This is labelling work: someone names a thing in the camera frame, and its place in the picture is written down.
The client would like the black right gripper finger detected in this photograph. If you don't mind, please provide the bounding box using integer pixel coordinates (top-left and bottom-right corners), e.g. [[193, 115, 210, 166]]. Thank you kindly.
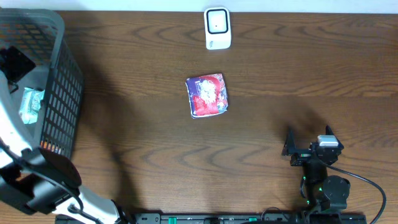
[[325, 125, 344, 150], [281, 127, 296, 156]]

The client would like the purple red noodle packet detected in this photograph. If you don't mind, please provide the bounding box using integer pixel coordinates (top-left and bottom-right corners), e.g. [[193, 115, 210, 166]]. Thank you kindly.
[[185, 73, 228, 119]]

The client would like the red orange snack bag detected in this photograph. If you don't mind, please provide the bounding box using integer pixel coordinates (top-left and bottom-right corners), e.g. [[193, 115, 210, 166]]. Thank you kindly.
[[40, 140, 62, 154]]

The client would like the teal white snack packet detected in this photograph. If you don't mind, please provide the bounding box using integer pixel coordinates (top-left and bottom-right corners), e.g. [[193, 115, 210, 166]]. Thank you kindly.
[[19, 87, 45, 124]]

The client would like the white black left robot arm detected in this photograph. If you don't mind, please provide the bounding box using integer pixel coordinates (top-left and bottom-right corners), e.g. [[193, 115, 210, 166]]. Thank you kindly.
[[1, 46, 136, 223]]

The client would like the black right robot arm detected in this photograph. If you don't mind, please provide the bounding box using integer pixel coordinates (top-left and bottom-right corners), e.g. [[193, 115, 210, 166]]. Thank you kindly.
[[282, 126, 351, 215]]

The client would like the white barcode scanner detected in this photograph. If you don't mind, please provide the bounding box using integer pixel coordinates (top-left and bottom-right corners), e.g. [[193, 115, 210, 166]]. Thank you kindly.
[[203, 7, 232, 50]]

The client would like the dark grey plastic basket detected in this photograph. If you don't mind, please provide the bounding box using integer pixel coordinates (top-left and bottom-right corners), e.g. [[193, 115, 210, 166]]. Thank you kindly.
[[1, 8, 84, 157]]

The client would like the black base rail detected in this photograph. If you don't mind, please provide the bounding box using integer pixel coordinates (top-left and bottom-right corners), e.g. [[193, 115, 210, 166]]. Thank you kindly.
[[135, 212, 367, 224]]

